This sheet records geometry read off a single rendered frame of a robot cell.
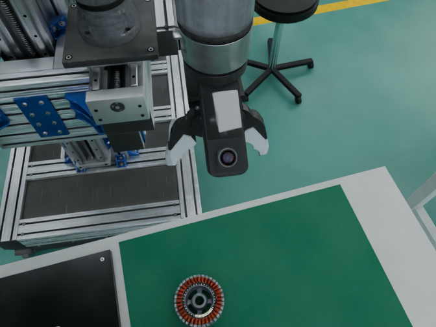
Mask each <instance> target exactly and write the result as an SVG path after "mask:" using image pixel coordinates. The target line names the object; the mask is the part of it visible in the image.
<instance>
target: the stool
mask: <svg viewBox="0 0 436 327"><path fill-rule="evenodd" d="M318 4H319V0H255V5H254V11H255V12H256V13H257V14H258V15H259V16H261V17H263V18H264V19H266V20H269V21H272V22H275V23H276V24H275V28H274V36H273V38H269V39H268V41H267V44H268V50H269V64H264V63H261V62H257V61H254V60H249V59H248V60H247V65H248V66H252V67H256V68H259V69H263V70H265V71H264V72H263V73H262V74H261V75H260V76H259V77H258V78H257V79H256V80H255V81H254V82H253V83H252V84H251V85H250V86H249V87H248V88H247V89H246V90H245V91H244V92H245V98H244V101H245V102H247V101H248V97H249V95H250V94H251V93H252V92H253V91H254V90H255V89H256V88H257V87H258V86H259V85H260V84H261V83H262V82H263V81H264V80H265V79H266V78H267V77H268V76H269V75H270V74H273V75H274V76H275V77H276V78H277V79H278V80H279V81H280V82H281V83H282V84H283V85H284V86H285V87H286V88H287V89H288V90H289V91H290V92H291V93H292V94H293V95H294V96H295V102H296V103H297V104H300V103H301V102H302V99H301V96H302V94H301V93H300V92H299V91H298V90H297V89H296V88H295V87H294V86H293V85H292V84H291V83H290V82H289V81H288V80H287V79H286V78H285V77H284V76H283V75H282V74H281V73H280V72H279V70H283V69H289V68H294V67H300V66H306V65H308V68H309V69H312V68H313V67H314V63H313V59H312V58H307V59H303V60H297V61H293V62H287V63H283V64H276V62H277V58H278V52H279V48H280V41H281V37H282V31H283V27H284V23H285V24H289V23H297V22H300V21H304V20H305V19H308V18H310V17H311V16H312V15H313V14H314V13H315V12H316V10H317V7H318Z"/></svg>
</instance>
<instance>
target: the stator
mask: <svg viewBox="0 0 436 327"><path fill-rule="evenodd" d="M189 279H190V280H189ZM177 290H178V291H176V293H175V294H176V295H175V299H174V303H175V310H176V313H177V315H178V316H179V318H180V320H181V321H182V322H183V323H184V324H186V325H187V326H190V327H206V326H207V327H209V326H210V324H211V325H213V322H216V321H217V319H219V317H220V316H221V314H222V311H223V308H224V294H223V290H222V289H221V286H220V285H219V284H218V283H217V282H216V281H215V280H214V279H213V280H212V278H211V277H209V276H204V275H203V274H202V276H200V274H198V275H193V277H192V276H190V277H189V278H186V281H185V280H184V281H183V282H182V283H181V284H180V287H178V288H177ZM194 290H197V294H195V295H194V296H193V297H192V299H191V300H189V299H188V297H189V295H190V294H191V293H192V292H193V291H194ZM202 290H205V291H207V292H208V293H209V294H210V296H211V299H207V296H206V295H205V294H203V293H202ZM199 297H201V298H203V300H204V302H203V304H202V305H197V304H196V303H195V301H196V299H197V298H199ZM190 304H191V305H192V306H193V308H194V309H196V310H197V311H198V313H197V314H194V313H192V312H191V311H190V310H189V308H188V305H190ZM207 304H211V307H210V309H209V310H208V311H207V312H206V313H204V314H202V310H203V309H204V308H205V307H206V306H207Z"/></svg>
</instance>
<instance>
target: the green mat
mask: <svg viewBox="0 0 436 327"><path fill-rule="evenodd" d="M119 249H120V254H121V263H122V268H123V276H124V281H125V290H126V295H127V304H128V313H129V318H130V327H190V326H187V325H186V324H184V323H183V322H182V321H181V320H180V318H179V316H178V315H177V313H176V310H175V303H174V299H175V295H176V294H175V293H176V291H178V290H177V288H178V287H180V284H181V283H182V282H183V281H184V280H185V281H186V278H189V277H190V276H192V277H193V275H198V274H200V276H202V274H203V275H204V276H209V277H211V278H212V280H213V279H214V280H215V281H216V282H217V283H218V284H219V285H220V286H221V289H222V290H223V294H224V308H223V311H222V314H221V316H220V317H219V319H217V321H216V322H213V325H211V324H210V326H209V327H413V326H412V324H411V322H410V320H409V318H408V316H407V314H406V312H405V310H404V308H403V306H402V304H401V303H400V301H399V299H398V297H397V295H396V293H395V291H394V289H393V287H392V285H391V283H390V281H389V279H388V277H387V275H386V273H385V271H384V270H383V267H382V265H381V263H380V261H379V259H378V257H377V255H376V253H375V251H374V249H373V247H372V246H371V244H370V242H369V240H368V238H367V236H366V234H365V232H364V230H363V228H362V226H361V224H360V222H359V220H358V218H357V217H356V215H355V213H354V211H353V209H352V207H351V205H350V203H349V201H348V199H347V197H346V195H345V193H344V191H343V189H342V187H341V185H340V184H339V185H336V186H331V187H328V188H324V189H319V190H316V191H312V192H309V193H304V194H301V195H297V196H294V197H289V198H286V199H282V200H277V201H274V202H270V203H267V204H262V205H259V206H255V207H251V208H247V209H244V210H239V211H236V212H232V213H228V214H224V215H220V216H217V217H212V218H209V219H205V220H201V221H197V222H194V223H189V224H185V225H182V226H178V227H174V228H170V229H167V230H162V231H159V232H155V233H152V234H147V235H144V236H140V237H135V238H132V239H128V240H125V241H120V242H119ZM189 280H190V279H189Z"/></svg>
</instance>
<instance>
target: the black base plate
mask: <svg viewBox="0 0 436 327"><path fill-rule="evenodd" d="M57 326H59V327H121V318H120V313H119V303H118V298H117V288H116V282H115V273H114V264H113V258H112V252H111V250H105V251H102V252H97V253H95V254H90V255H87V256H83V257H79V258H75V259H72V260H67V261H63V262H60V263H56V264H52V265H48V266H45V267H40V268H37V269H33V270H30V271H25V272H21V273H18V274H13V275H10V276H6V277H3V278H0V327H57Z"/></svg>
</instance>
